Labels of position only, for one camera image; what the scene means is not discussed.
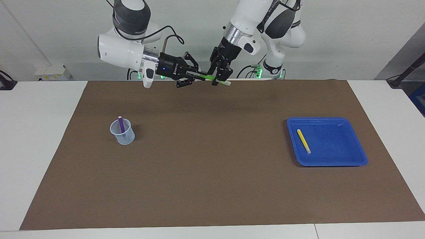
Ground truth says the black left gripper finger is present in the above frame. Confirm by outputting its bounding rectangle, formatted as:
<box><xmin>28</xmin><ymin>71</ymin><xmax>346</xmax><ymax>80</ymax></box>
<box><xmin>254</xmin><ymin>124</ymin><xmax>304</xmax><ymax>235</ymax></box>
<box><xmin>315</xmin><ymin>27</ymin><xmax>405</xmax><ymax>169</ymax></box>
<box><xmin>208</xmin><ymin>46</ymin><xmax>222</xmax><ymax>75</ymax></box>
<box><xmin>211</xmin><ymin>60</ymin><xmax>234</xmax><ymax>86</ymax></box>

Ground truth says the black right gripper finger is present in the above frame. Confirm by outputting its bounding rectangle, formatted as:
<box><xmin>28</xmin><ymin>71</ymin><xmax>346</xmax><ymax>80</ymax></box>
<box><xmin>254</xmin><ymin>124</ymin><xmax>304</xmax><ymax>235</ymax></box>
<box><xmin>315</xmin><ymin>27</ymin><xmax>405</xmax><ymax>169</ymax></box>
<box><xmin>180</xmin><ymin>51</ymin><xmax>202</xmax><ymax>74</ymax></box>
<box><xmin>175</xmin><ymin>74</ymin><xmax>200</xmax><ymax>89</ymax></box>

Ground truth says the green highlighter pen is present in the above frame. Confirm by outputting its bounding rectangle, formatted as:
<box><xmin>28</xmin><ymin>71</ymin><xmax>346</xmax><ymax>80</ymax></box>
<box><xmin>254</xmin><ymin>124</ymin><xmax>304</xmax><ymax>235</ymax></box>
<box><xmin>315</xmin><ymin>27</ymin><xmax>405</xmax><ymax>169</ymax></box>
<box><xmin>193</xmin><ymin>72</ymin><xmax>231</xmax><ymax>87</ymax></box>

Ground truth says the yellow highlighter pen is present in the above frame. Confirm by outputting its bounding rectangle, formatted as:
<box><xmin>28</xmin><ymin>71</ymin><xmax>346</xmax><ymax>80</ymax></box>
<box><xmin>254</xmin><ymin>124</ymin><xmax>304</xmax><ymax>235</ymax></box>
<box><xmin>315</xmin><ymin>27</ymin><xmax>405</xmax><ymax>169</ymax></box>
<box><xmin>297</xmin><ymin>129</ymin><xmax>312</xmax><ymax>154</ymax></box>

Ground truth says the blue plastic tray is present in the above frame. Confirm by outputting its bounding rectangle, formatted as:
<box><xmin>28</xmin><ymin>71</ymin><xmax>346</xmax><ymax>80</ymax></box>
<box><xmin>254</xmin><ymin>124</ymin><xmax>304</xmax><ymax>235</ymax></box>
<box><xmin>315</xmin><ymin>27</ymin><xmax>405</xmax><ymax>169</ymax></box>
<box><xmin>287</xmin><ymin>117</ymin><xmax>368</xmax><ymax>167</ymax></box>

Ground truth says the translucent plastic cup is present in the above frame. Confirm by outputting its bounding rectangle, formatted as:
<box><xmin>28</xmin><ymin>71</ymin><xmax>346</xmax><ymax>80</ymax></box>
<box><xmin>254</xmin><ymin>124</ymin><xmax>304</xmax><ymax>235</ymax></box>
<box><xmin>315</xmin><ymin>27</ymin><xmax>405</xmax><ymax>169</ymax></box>
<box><xmin>110</xmin><ymin>119</ymin><xmax>135</xmax><ymax>145</ymax></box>

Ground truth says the brown table mat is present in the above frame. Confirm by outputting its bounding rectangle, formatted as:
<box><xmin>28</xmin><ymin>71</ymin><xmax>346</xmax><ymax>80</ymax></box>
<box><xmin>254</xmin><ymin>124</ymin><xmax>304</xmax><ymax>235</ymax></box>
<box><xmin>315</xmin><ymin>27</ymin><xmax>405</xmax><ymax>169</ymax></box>
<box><xmin>19</xmin><ymin>79</ymin><xmax>425</xmax><ymax>230</ymax></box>

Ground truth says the white power strip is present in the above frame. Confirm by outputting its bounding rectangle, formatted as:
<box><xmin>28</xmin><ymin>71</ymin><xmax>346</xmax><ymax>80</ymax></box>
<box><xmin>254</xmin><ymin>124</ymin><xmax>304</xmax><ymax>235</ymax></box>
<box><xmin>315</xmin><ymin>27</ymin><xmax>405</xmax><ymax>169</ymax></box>
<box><xmin>35</xmin><ymin>65</ymin><xmax>72</xmax><ymax>82</ymax></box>

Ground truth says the black stand pole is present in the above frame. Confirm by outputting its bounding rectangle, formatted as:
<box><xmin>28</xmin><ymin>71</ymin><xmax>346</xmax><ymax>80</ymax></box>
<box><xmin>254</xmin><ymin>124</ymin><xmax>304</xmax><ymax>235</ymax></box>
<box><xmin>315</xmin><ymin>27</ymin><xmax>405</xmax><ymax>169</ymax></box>
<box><xmin>387</xmin><ymin>53</ymin><xmax>425</xmax><ymax>88</ymax></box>

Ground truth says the blue box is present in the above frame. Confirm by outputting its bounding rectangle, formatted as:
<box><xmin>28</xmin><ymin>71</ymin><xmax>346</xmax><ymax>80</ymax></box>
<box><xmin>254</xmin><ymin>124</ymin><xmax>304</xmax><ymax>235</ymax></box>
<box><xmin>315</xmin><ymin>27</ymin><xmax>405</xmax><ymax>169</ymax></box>
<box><xmin>409</xmin><ymin>82</ymin><xmax>425</xmax><ymax>117</ymax></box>

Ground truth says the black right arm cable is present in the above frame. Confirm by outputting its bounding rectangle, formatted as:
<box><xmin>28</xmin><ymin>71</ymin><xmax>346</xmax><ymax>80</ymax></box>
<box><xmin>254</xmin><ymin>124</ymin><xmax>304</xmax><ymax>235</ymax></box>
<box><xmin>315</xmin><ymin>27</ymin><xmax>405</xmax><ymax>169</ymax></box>
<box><xmin>106</xmin><ymin>0</ymin><xmax>185</xmax><ymax>54</ymax></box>

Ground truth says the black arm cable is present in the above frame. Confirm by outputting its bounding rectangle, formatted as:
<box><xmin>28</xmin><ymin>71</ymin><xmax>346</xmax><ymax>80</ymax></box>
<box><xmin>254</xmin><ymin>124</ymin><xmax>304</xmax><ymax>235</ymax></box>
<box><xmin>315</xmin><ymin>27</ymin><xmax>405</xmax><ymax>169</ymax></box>
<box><xmin>106</xmin><ymin>0</ymin><xmax>185</xmax><ymax>54</ymax></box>
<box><xmin>257</xmin><ymin>0</ymin><xmax>301</xmax><ymax>34</ymax></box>

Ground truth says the black left base cable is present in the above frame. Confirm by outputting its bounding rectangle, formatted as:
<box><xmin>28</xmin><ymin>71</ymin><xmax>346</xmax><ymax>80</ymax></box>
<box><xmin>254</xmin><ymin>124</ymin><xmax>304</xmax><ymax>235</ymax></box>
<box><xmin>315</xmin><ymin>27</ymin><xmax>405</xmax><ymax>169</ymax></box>
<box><xmin>236</xmin><ymin>55</ymin><xmax>268</xmax><ymax>79</ymax></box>

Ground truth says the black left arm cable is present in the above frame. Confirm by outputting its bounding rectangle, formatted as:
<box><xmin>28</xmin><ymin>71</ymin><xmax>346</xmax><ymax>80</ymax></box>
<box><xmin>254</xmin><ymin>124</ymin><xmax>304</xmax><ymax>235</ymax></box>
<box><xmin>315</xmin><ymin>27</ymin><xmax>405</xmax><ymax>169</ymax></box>
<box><xmin>257</xmin><ymin>0</ymin><xmax>301</xmax><ymax>34</ymax></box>

